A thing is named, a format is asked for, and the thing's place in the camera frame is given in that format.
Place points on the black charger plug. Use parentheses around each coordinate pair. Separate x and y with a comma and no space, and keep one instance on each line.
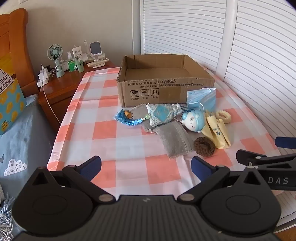
(47,68)

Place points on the pale green desk fan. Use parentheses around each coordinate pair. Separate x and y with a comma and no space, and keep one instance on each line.
(55,52)

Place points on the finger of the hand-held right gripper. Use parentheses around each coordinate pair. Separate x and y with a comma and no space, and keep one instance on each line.
(245,154)
(285,141)

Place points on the white router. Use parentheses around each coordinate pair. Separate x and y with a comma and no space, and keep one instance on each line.
(86,47)

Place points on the white cosmetic tube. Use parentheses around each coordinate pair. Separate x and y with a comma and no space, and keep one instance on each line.
(76,52)

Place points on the blue-haired doll head plush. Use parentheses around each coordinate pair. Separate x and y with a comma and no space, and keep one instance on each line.
(193,121)

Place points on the blue face mask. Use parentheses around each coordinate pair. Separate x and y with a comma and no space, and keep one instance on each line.
(208,99)

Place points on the wooden bed headboard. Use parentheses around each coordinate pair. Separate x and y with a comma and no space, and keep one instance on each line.
(16,46)

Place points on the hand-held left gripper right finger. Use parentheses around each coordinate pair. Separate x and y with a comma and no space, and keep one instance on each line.
(201,166)

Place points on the yellow cloth packet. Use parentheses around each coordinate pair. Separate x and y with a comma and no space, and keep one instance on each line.
(218,136)

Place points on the wooden nightstand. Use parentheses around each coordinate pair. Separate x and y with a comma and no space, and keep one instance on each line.
(62,92)

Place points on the white remote control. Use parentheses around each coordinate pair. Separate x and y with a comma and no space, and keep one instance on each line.
(99,62)

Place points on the cardboard box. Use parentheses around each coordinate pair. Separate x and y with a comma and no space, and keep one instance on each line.
(161,92)

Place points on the white power strip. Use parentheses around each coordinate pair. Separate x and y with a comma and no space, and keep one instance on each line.
(43,81)

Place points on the brown scrunchie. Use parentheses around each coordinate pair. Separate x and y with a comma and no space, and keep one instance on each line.
(197,146)

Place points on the green liquid pump bottle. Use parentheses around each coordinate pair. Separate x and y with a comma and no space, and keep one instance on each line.
(72,64)

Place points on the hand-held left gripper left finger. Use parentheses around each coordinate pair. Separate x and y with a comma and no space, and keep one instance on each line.
(91,166)

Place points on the silver tinsel fringe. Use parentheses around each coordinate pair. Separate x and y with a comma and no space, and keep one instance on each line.
(5,217)

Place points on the yellow blue milk carton box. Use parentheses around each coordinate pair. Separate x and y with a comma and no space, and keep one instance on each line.
(10,102)

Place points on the pale green bottle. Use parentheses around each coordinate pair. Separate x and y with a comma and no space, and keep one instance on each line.
(80,66)

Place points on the blue cloud print bedsheet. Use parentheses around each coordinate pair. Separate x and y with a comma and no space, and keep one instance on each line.
(25,143)

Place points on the blue patterned sachet with tassel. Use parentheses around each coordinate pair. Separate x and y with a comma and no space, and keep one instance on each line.
(161,113)

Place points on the pink white checkered tablecloth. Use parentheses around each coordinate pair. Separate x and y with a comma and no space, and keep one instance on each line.
(92,129)

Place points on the cream scrunchie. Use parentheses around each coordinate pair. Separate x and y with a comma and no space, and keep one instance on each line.
(229,118)

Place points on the white charger plug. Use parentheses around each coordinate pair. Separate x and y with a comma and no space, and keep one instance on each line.
(43,73)

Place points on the white louvred wardrobe door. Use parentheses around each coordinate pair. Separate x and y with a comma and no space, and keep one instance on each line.
(180,27)
(266,69)

